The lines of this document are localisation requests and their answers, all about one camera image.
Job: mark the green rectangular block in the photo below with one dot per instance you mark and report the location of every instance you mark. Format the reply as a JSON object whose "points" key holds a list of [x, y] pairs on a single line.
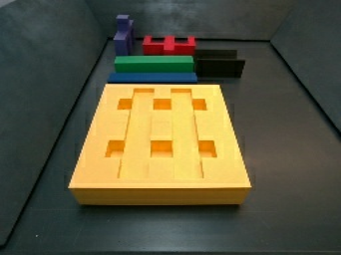
{"points": [[154, 64]]}

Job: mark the yellow slotted board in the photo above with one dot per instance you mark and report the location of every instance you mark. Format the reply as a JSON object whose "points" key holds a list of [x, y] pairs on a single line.
{"points": [[161, 148]]}

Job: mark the blue flat bar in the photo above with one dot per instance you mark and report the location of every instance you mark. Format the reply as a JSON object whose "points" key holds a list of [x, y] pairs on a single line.
{"points": [[165, 78]]}

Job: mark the black front block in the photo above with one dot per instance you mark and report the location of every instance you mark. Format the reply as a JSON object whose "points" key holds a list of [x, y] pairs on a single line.
{"points": [[220, 68]]}

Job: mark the black block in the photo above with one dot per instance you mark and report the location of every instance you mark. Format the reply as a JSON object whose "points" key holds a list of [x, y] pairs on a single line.
{"points": [[220, 68], [216, 54]]}

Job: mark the black rear block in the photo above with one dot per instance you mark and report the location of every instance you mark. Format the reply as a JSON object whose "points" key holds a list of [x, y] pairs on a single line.
{"points": [[216, 54]]}

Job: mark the red notched block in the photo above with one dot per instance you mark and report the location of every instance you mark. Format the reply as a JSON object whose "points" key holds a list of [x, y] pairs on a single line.
{"points": [[169, 46]]}

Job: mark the purple upright block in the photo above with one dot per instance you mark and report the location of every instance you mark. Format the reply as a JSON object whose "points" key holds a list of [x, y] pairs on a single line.
{"points": [[125, 38]]}

